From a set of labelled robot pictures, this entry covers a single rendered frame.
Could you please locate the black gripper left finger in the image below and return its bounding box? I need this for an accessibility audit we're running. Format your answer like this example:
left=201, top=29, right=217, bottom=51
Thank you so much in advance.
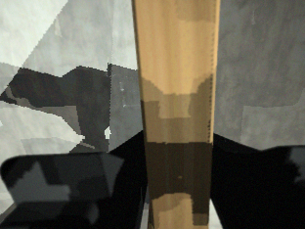
left=0, top=130, right=148, bottom=229

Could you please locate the tan wooden board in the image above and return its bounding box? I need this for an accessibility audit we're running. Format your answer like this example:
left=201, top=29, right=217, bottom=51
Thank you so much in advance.
left=131, top=0, right=220, bottom=229

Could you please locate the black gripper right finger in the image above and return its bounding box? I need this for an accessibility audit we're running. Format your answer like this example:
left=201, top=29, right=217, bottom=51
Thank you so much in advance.
left=210, top=133, right=305, bottom=229

